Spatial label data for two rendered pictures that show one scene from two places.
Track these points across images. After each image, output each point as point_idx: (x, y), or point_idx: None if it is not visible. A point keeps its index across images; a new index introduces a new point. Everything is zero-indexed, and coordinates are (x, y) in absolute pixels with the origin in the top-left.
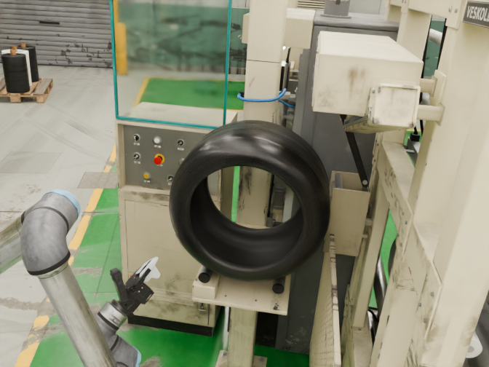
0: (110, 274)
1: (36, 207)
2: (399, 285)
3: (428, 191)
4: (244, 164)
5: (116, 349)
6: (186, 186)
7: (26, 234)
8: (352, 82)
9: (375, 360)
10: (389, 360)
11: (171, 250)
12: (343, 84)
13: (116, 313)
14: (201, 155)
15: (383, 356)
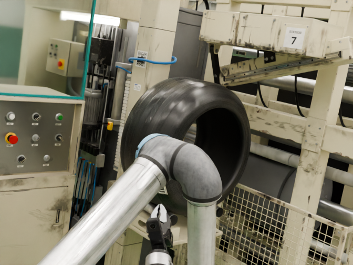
0: (149, 225)
1: (176, 145)
2: (316, 171)
3: (332, 105)
4: (219, 106)
5: None
6: (179, 131)
7: (202, 164)
8: (322, 37)
9: (297, 235)
10: (307, 230)
11: (20, 244)
12: (318, 39)
13: (169, 257)
14: (188, 102)
15: (304, 227)
